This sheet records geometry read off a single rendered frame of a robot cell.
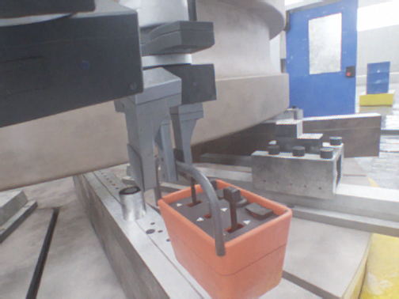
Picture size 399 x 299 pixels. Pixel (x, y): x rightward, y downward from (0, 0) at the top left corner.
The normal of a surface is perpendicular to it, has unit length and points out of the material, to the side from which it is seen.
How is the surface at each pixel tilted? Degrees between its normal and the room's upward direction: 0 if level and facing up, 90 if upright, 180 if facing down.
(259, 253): 97
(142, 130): 113
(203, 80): 90
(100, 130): 90
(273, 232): 97
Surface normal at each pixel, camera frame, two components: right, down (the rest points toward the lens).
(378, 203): -0.58, -0.07
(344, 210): -0.57, 0.25
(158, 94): 0.60, 0.50
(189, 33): 0.53, 0.15
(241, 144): -0.22, 0.25
